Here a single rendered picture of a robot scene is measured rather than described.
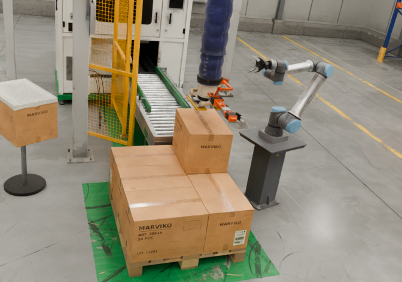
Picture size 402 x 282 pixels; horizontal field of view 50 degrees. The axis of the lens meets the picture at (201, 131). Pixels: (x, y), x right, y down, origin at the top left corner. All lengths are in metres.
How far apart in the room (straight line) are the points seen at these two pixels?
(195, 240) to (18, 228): 1.59
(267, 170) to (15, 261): 2.42
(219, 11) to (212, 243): 1.90
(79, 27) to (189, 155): 1.78
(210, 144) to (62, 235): 1.52
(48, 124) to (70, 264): 1.28
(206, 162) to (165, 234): 0.83
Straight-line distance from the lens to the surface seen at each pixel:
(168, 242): 3.48
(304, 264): 4.07
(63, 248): 3.90
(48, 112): 4.12
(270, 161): 4.36
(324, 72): 4.19
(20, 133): 4.06
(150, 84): 6.06
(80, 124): 4.98
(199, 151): 3.81
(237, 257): 3.85
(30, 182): 4.71
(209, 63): 3.75
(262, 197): 4.57
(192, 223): 3.43
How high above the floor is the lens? 2.50
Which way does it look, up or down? 24 degrees down
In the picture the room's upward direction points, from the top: 8 degrees clockwise
